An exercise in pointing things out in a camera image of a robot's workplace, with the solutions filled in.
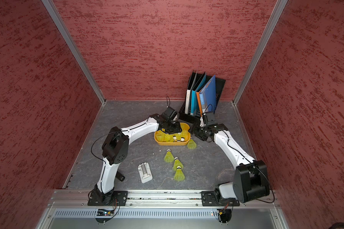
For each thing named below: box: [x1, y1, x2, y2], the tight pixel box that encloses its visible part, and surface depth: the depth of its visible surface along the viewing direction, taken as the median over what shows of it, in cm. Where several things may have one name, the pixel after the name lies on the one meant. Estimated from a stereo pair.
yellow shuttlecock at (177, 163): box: [172, 156, 184, 172], surface depth 85 cm
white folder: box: [184, 70, 198, 115], surface depth 94 cm
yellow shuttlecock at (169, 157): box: [163, 148, 175, 163], surface depth 90 cm
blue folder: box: [199, 74, 217, 114], surface depth 92 cm
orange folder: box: [195, 85, 209, 117], surface depth 89 cm
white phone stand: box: [137, 161, 153, 184], surface depth 83 cm
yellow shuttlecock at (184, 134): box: [180, 129, 189, 142], surface depth 97 cm
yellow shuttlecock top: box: [155, 130, 166, 143], surface depth 94 cm
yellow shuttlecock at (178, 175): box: [173, 165, 186, 182], surface depth 83 cm
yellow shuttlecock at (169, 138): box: [163, 134, 175, 143], surface depth 94 cm
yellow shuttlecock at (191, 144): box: [187, 137, 197, 150], surface depth 96 cm
